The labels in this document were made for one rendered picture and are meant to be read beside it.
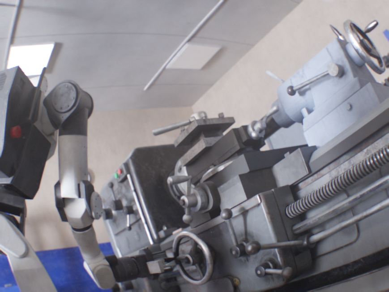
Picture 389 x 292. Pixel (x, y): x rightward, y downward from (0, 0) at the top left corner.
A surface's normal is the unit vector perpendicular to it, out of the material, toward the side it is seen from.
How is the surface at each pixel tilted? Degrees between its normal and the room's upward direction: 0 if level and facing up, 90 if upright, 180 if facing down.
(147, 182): 90
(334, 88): 66
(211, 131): 90
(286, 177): 90
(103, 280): 133
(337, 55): 76
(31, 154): 117
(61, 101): 102
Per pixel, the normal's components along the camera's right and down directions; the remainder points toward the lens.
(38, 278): 0.47, 0.00
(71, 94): -0.03, -0.11
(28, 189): 0.83, 0.41
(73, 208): -0.11, -0.34
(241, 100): -0.81, 0.08
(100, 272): 0.58, 0.29
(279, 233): 0.50, -0.44
